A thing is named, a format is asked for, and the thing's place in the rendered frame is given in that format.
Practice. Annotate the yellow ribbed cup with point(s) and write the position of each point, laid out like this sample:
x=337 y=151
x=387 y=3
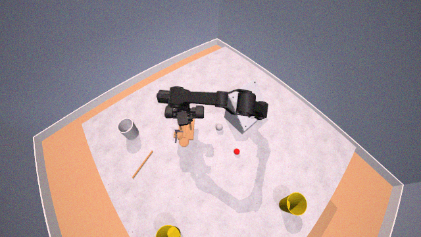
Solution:
x=168 y=231
x=294 y=203

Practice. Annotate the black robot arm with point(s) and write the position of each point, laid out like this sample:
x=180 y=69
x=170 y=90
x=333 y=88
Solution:
x=179 y=97

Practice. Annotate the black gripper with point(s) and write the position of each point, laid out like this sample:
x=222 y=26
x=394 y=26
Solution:
x=196 y=112

